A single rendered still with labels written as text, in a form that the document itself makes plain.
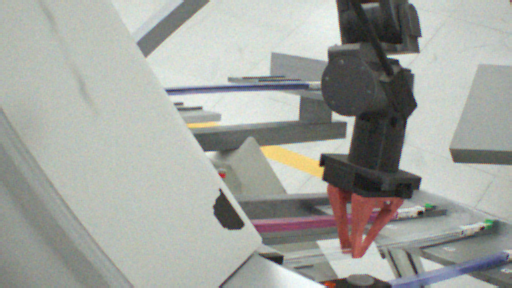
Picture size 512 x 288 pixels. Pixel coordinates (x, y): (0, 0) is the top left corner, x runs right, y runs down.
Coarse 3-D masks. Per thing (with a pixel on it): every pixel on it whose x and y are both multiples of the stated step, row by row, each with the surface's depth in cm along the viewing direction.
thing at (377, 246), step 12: (456, 228) 104; (384, 240) 95; (396, 240) 96; (408, 240) 97; (420, 240) 98; (432, 240) 100; (288, 252) 86; (300, 252) 87; (312, 252) 87; (324, 252) 88; (336, 252) 89; (348, 252) 90; (372, 252) 93; (288, 264) 85; (300, 264) 86
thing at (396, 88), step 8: (400, 72) 71; (384, 80) 71; (392, 80) 71; (400, 80) 72; (384, 88) 72; (392, 88) 71; (400, 88) 72; (408, 88) 72; (392, 96) 72; (400, 96) 72; (408, 96) 73; (392, 104) 73; (400, 104) 72; (408, 104) 73; (416, 104) 74; (400, 112) 73; (408, 112) 73
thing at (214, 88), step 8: (168, 88) 128; (176, 88) 129; (184, 88) 130; (192, 88) 131; (200, 88) 132; (208, 88) 133; (216, 88) 134; (224, 88) 135; (232, 88) 136; (240, 88) 137; (248, 88) 138; (256, 88) 139; (264, 88) 140; (272, 88) 142; (280, 88) 143; (288, 88) 144; (296, 88) 145; (304, 88) 146
